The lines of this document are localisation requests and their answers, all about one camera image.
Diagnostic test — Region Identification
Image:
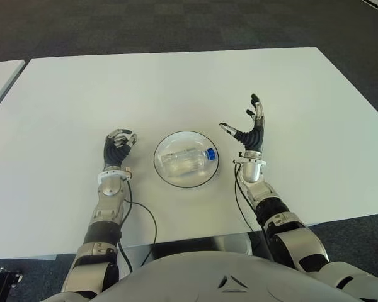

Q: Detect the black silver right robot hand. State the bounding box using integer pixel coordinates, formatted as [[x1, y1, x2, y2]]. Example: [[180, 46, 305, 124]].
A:
[[219, 92, 267, 153]]

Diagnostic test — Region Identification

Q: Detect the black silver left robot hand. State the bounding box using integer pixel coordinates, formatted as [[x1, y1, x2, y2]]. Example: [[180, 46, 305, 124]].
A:
[[103, 128, 139, 171]]

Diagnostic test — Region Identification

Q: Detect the clear water bottle blue cap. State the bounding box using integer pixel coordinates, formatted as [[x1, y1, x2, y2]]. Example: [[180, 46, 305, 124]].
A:
[[161, 147, 217, 176]]

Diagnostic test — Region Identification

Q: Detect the white plate black rim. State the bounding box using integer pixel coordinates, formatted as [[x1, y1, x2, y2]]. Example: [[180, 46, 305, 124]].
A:
[[153, 130, 221, 189]]

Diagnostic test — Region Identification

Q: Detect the white rounded robot leg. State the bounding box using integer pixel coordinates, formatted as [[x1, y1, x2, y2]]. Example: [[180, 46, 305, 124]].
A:
[[212, 234, 251, 255]]

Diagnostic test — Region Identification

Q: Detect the dark metal table leg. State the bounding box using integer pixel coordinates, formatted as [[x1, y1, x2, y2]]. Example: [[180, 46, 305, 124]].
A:
[[250, 232, 270, 259]]

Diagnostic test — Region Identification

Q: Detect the white table with grey edge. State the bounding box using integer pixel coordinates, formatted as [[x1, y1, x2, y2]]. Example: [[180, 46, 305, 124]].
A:
[[0, 59, 26, 117]]

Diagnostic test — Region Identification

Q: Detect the grey white robot torso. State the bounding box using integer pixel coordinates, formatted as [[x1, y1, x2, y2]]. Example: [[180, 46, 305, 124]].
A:
[[91, 250, 363, 302]]

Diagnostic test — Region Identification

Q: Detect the black metal stand foot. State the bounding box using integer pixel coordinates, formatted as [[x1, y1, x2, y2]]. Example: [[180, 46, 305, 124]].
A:
[[0, 267, 23, 302]]

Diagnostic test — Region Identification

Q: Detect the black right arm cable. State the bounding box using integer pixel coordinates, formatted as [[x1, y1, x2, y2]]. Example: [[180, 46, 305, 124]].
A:
[[234, 163, 262, 235]]

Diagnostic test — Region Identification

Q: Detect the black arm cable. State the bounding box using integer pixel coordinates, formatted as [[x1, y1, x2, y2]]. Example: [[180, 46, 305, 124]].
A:
[[234, 163, 262, 235], [118, 181, 158, 273]]

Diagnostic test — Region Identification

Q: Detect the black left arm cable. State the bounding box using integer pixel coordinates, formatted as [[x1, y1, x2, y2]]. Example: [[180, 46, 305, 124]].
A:
[[118, 181, 158, 273]]

